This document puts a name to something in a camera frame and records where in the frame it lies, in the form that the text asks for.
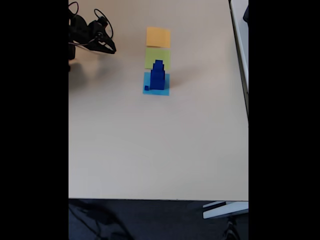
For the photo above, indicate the green paper square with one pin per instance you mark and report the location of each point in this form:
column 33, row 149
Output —
column 150, row 56

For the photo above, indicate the orange paper square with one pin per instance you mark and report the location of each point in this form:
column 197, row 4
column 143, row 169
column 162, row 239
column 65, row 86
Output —
column 158, row 37

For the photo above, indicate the light blue paper square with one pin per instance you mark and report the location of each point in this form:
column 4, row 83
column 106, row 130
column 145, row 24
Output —
column 160, row 92

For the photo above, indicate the small blue cube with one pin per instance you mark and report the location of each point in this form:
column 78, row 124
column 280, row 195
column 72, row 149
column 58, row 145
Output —
column 158, row 62

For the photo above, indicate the medium blue cube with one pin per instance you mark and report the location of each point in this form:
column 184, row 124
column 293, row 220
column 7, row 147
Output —
column 158, row 73

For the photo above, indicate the large blue cube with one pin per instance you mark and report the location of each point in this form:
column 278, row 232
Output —
column 157, row 85

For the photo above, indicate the white neighbouring desk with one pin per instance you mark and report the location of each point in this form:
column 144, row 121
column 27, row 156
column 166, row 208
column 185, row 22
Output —
column 241, row 37

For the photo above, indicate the dark object on desk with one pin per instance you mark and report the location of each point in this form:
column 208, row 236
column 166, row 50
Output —
column 246, row 13

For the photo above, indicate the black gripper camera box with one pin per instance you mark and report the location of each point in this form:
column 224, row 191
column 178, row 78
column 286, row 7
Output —
column 102, row 21

